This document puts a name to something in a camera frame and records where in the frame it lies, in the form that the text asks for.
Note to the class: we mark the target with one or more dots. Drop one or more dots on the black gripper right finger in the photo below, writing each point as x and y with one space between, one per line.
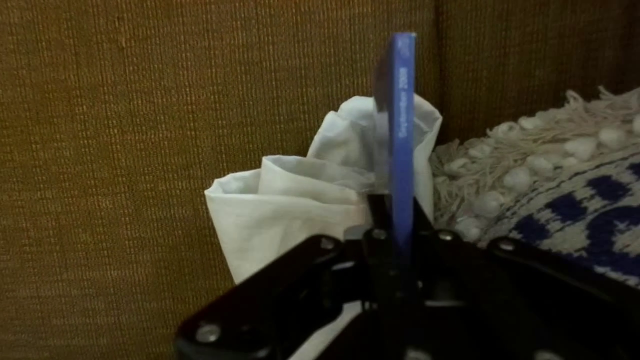
506 300

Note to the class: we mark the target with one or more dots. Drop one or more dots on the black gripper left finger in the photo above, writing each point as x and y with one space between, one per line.
284 304

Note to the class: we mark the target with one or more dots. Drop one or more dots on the blue white tufted pillow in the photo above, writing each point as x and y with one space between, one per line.
564 181

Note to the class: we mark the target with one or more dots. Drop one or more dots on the brown fabric sofa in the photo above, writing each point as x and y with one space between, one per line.
117 117

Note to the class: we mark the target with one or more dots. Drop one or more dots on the white crumpled cloth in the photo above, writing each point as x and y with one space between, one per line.
262 213

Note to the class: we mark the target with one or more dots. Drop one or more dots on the blue paperback book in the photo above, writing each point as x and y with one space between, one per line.
394 132

